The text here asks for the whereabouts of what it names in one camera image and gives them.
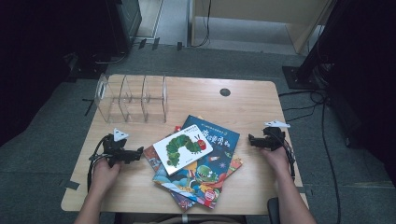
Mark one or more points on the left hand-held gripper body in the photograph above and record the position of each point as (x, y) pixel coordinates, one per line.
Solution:
(114, 148)

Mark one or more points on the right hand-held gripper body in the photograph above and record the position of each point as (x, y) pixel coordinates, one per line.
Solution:
(275, 137)

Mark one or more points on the light blue animals picture book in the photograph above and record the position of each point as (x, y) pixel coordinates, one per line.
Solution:
(151, 157)

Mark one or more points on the white caterpillar picture book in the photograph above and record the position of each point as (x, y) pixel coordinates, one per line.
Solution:
(183, 148)

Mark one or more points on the red picture book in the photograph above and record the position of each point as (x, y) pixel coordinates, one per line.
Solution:
(177, 128)

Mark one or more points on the clear acrylic book rack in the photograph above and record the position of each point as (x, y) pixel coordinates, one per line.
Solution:
(134, 99)

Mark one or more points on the blue dinosaur picture book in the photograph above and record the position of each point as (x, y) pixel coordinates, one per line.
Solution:
(205, 174)

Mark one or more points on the person's right hand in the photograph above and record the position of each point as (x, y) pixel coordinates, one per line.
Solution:
(276, 160)

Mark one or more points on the person's left hand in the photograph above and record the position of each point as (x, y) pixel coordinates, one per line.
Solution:
(104, 174)

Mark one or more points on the dark round table grommet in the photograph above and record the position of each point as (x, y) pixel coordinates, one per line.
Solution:
(224, 92)

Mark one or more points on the black metal stand base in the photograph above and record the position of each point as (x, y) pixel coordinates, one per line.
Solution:
(295, 77)

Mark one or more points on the black chair part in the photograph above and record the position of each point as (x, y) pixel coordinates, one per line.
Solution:
(273, 210)

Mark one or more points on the light wooden furniture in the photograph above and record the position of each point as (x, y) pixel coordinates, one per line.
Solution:
(261, 12)

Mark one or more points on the dark cabinet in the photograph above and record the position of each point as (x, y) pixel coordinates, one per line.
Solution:
(124, 21)

